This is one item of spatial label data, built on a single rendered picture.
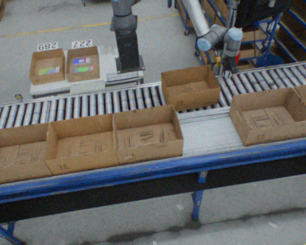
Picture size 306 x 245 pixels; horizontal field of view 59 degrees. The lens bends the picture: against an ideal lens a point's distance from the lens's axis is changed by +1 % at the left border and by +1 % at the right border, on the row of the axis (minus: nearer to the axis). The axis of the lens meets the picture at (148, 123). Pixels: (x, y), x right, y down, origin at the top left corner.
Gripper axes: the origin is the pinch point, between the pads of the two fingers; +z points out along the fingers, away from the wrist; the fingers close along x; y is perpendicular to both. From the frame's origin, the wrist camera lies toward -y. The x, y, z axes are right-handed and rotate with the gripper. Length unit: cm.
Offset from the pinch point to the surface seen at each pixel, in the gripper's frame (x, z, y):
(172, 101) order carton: 43.5, 7.5, -6.9
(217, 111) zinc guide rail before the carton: 16.3, 5.4, -25.9
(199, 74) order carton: 13.7, 10.8, 22.6
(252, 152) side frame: 8, 3, -64
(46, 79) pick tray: 143, 15, 52
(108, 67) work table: 89, 19, 63
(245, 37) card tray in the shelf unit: -47, 16, 73
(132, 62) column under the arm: 66, 12, 54
